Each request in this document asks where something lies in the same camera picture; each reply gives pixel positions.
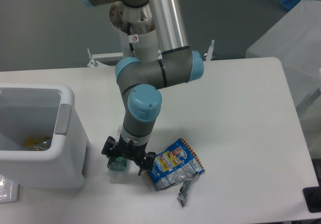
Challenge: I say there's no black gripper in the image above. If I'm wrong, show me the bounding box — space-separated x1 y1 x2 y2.
101 136 156 176

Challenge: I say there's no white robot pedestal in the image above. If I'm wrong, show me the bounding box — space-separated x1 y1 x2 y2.
109 1 159 63

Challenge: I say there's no clear plastic bottle green label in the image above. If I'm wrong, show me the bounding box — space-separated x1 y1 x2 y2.
107 157 128 184

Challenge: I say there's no black cable on pedestal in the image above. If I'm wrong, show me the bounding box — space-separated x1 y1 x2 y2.
126 22 137 56

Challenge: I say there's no black device at table edge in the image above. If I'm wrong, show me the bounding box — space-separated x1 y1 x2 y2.
303 186 320 213

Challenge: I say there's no white trash can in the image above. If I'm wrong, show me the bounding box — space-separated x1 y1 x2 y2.
1 83 90 188

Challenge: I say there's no yellow trash inside bin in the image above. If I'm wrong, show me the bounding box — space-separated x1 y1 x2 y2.
23 137 52 151

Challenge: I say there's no translucent white box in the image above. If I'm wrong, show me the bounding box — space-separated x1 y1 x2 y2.
246 0 320 159

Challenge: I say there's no clear plastic item under bin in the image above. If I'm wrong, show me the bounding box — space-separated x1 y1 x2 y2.
0 175 20 204

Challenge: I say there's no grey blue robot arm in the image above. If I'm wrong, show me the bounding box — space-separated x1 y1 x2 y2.
83 0 204 171

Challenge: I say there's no blue foil snack wrapper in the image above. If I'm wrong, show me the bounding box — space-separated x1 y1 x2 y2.
145 138 205 207

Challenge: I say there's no white pedestal base frame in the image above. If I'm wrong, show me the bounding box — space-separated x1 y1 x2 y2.
87 39 216 67

